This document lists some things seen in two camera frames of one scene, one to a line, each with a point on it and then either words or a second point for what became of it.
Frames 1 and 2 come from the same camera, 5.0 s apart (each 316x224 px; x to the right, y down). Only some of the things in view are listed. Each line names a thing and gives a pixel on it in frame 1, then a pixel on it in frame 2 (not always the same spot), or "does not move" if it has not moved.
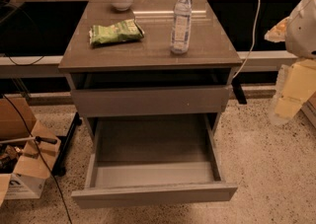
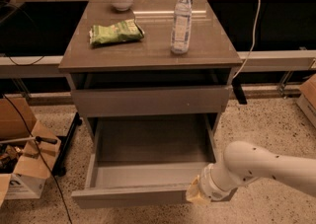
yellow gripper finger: [277, 33] to [206, 186]
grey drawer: [155, 160] does not move
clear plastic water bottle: [180, 39] does not move
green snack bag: [121, 32] does not move
